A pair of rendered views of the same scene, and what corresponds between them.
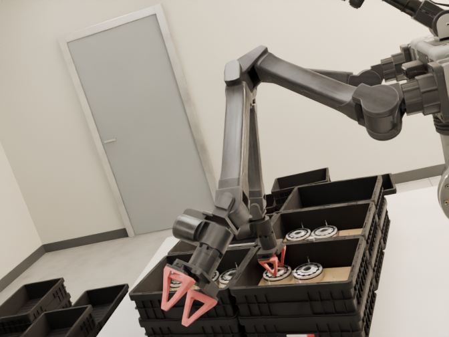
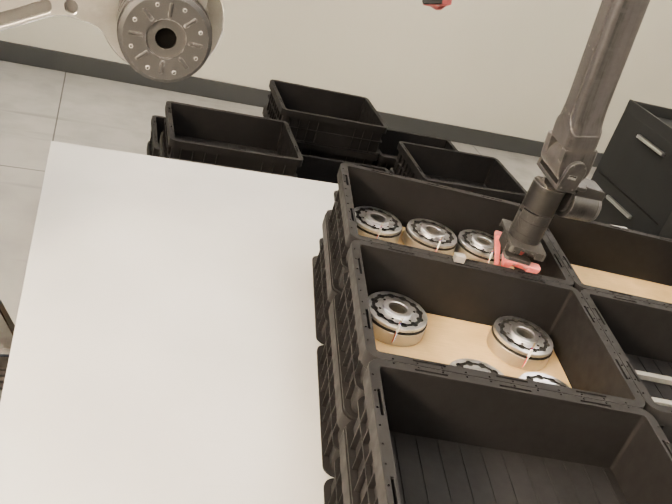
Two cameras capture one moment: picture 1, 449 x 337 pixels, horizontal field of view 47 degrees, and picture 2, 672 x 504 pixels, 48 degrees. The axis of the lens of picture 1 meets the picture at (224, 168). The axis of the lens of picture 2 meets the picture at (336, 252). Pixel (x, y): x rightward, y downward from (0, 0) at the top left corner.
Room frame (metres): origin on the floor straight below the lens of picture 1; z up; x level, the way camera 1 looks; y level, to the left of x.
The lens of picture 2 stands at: (2.41, -1.06, 1.48)
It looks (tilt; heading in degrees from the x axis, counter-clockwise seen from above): 29 degrees down; 142
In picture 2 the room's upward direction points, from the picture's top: 18 degrees clockwise
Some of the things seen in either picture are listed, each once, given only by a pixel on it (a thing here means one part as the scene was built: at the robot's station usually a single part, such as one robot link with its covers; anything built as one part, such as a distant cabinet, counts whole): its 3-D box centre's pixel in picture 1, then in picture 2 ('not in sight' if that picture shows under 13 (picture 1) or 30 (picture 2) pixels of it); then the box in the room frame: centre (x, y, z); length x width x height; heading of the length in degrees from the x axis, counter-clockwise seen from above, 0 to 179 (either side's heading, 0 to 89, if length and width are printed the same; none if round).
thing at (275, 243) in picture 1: (268, 241); (528, 227); (1.65, -0.07, 0.98); 0.10 x 0.07 x 0.07; 149
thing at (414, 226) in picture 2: not in sight; (432, 233); (1.47, -0.11, 0.86); 0.10 x 0.10 x 0.01
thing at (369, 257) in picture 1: (320, 237); (472, 349); (1.81, -0.28, 0.87); 0.40 x 0.30 x 0.11; 64
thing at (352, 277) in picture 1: (298, 265); (448, 225); (1.54, -0.14, 0.92); 0.40 x 0.30 x 0.02; 64
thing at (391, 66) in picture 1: (396, 67); not in sight; (1.54, -0.59, 1.45); 0.09 x 0.08 x 0.12; 164
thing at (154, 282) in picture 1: (197, 285); (631, 291); (1.72, 0.22, 0.87); 0.40 x 0.30 x 0.11; 64
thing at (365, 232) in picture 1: (317, 225); (484, 322); (1.81, -0.28, 0.92); 0.40 x 0.30 x 0.02; 64
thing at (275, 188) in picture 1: (307, 208); not in sight; (3.45, -0.49, 0.37); 0.40 x 0.30 x 0.45; 74
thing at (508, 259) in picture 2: (276, 257); (512, 266); (1.66, -0.09, 0.91); 0.07 x 0.07 x 0.09; 59
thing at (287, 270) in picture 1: (276, 272); not in sight; (1.65, -0.07, 0.86); 0.10 x 0.10 x 0.01
